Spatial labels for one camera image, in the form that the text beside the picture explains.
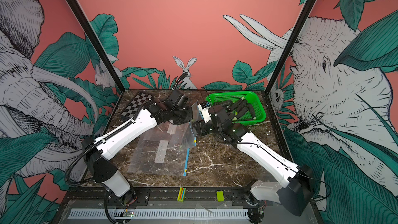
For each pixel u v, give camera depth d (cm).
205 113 67
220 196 75
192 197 75
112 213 70
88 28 84
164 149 90
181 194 73
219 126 55
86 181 47
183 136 86
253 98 108
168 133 97
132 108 105
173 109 56
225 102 104
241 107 107
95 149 42
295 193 38
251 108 106
